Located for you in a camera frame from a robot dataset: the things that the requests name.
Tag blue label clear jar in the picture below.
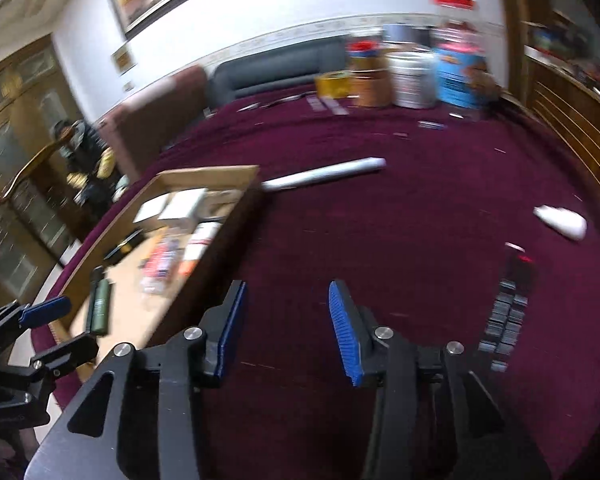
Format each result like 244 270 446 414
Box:
432 42 488 111

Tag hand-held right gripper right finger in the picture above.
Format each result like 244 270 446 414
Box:
328 280 551 480

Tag dark clothes pile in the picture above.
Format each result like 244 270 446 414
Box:
52 119 126 206

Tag small gold wall plaque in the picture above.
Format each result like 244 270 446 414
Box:
111 42 133 73

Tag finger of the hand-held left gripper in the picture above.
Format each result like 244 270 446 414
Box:
30 332 100 380
0 296 73 343

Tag curved wooden chair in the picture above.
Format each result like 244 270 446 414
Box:
0 137 73 206

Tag maroon tablecloth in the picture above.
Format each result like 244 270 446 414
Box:
30 87 600 480

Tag dark sofa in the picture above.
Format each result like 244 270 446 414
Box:
205 35 348 111

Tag white plastic jar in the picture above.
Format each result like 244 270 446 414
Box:
386 51 438 109

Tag white paper sheet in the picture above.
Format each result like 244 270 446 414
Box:
132 194 171 223

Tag brick pattern wooden counter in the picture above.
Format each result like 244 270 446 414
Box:
522 45 600 211

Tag wooden glass door cabinet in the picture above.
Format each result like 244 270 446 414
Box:
0 35 106 301

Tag green marker pen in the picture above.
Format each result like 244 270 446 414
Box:
87 266 116 336

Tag clear packet red items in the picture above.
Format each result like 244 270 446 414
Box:
142 237 181 293

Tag clear bottle red blue caps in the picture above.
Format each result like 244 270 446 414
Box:
347 40 386 73

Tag brown chair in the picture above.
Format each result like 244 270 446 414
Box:
100 65 208 181

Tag small yellow jar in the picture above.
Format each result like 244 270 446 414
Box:
314 71 353 97

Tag white dropper bottle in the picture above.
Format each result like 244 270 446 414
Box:
532 204 588 241

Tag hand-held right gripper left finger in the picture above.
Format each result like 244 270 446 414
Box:
25 280 248 480

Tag cardboard box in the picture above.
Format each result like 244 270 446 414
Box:
55 165 266 381

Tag thin black pen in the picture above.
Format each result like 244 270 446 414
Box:
237 91 317 112

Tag grey cup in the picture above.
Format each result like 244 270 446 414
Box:
382 24 431 53

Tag amber jar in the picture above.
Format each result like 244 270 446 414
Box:
350 67 391 107

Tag orange white small box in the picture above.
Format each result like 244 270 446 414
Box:
182 222 221 276

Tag black pen gold band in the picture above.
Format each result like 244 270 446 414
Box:
102 229 146 263

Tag red lid clear jar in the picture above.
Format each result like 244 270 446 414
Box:
430 0 478 31

